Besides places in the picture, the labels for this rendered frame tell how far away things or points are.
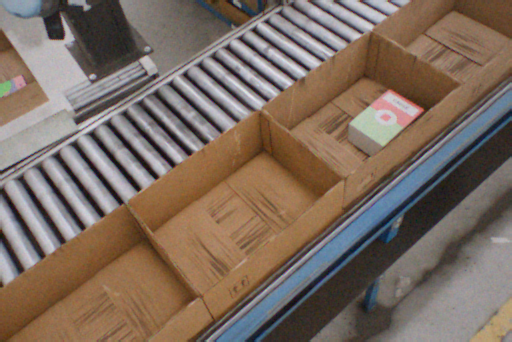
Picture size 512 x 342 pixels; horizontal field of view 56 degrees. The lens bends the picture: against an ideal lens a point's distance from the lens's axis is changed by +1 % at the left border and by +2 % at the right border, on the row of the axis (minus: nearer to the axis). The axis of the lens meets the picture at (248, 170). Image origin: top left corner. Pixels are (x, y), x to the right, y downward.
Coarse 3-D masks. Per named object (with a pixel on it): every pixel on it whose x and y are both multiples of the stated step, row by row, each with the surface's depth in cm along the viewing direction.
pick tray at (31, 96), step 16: (0, 32) 183; (0, 48) 187; (0, 64) 183; (16, 64) 182; (0, 80) 177; (32, 80) 176; (16, 96) 161; (32, 96) 165; (0, 112) 162; (16, 112) 165
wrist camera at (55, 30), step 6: (48, 18) 135; (54, 18) 135; (60, 18) 136; (48, 24) 136; (54, 24) 136; (60, 24) 137; (48, 30) 138; (54, 30) 138; (60, 30) 138; (48, 36) 139; (54, 36) 139; (60, 36) 139
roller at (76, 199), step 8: (48, 160) 154; (56, 160) 156; (48, 168) 153; (56, 168) 152; (56, 176) 151; (64, 176) 150; (56, 184) 150; (64, 184) 148; (72, 184) 149; (64, 192) 147; (72, 192) 146; (80, 192) 147; (72, 200) 145; (80, 200) 144; (72, 208) 145; (80, 208) 143; (88, 208) 143; (80, 216) 142; (88, 216) 141; (96, 216) 141; (88, 224) 139
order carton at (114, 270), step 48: (96, 240) 107; (144, 240) 118; (0, 288) 97; (48, 288) 107; (96, 288) 113; (144, 288) 111; (192, 288) 92; (0, 336) 106; (48, 336) 107; (96, 336) 106; (144, 336) 104; (192, 336) 101
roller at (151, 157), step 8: (112, 120) 162; (120, 120) 161; (120, 128) 160; (128, 128) 158; (128, 136) 157; (136, 136) 156; (136, 144) 155; (144, 144) 154; (144, 152) 152; (152, 152) 152; (144, 160) 153; (152, 160) 150; (160, 160) 150; (152, 168) 150; (160, 168) 148; (168, 168) 148
